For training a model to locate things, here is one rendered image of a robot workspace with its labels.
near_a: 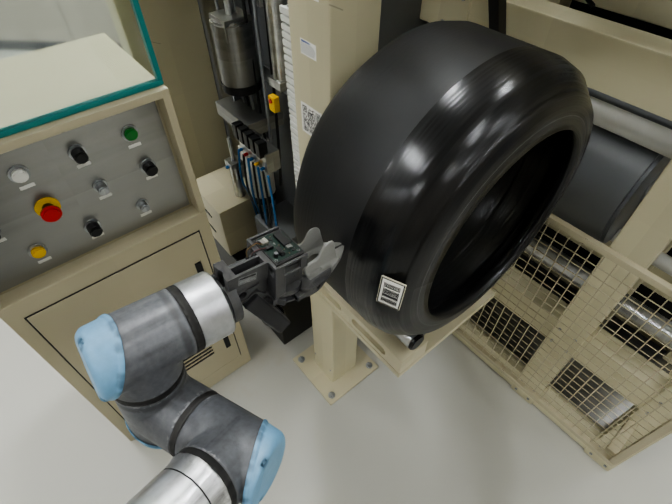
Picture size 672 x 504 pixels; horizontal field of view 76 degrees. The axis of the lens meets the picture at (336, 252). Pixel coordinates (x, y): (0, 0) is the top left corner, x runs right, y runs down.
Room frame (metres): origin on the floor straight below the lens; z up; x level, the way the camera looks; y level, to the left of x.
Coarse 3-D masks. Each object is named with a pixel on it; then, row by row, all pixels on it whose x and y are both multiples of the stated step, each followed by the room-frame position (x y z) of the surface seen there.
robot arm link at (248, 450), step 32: (192, 416) 0.20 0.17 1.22; (224, 416) 0.20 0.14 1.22; (256, 416) 0.21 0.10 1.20; (192, 448) 0.16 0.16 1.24; (224, 448) 0.16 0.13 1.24; (256, 448) 0.16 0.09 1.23; (160, 480) 0.12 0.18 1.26; (192, 480) 0.12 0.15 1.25; (224, 480) 0.12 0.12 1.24; (256, 480) 0.13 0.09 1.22
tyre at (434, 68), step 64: (384, 64) 0.65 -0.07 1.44; (448, 64) 0.61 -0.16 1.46; (512, 64) 0.59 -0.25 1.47; (320, 128) 0.61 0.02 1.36; (384, 128) 0.54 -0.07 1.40; (448, 128) 0.50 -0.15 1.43; (512, 128) 0.51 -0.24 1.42; (576, 128) 0.62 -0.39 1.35; (320, 192) 0.53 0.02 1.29; (384, 192) 0.47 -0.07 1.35; (448, 192) 0.45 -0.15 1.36; (512, 192) 0.79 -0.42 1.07; (384, 256) 0.41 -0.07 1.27; (448, 256) 0.71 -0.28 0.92; (512, 256) 0.63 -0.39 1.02; (384, 320) 0.41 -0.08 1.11; (448, 320) 0.49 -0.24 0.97
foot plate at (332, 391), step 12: (312, 348) 0.96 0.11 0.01; (360, 348) 0.96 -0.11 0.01; (300, 360) 0.90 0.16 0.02; (312, 360) 0.90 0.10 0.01; (360, 360) 0.90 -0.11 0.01; (372, 360) 0.90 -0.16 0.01; (312, 372) 0.85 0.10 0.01; (324, 372) 0.85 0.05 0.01; (348, 372) 0.85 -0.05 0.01; (360, 372) 0.85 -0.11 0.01; (324, 384) 0.79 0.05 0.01; (336, 384) 0.79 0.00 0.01; (348, 384) 0.79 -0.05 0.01; (324, 396) 0.74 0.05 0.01; (336, 396) 0.74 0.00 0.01
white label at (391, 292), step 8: (384, 280) 0.40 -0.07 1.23; (392, 280) 0.39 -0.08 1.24; (384, 288) 0.40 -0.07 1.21; (392, 288) 0.39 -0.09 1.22; (400, 288) 0.39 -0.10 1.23; (384, 296) 0.39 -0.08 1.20; (392, 296) 0.39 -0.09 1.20; (400, 296) 0.38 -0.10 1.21; (384, 304) 0.39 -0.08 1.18; (392, 304) 0.39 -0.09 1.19; (400, 304) 0.38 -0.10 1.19
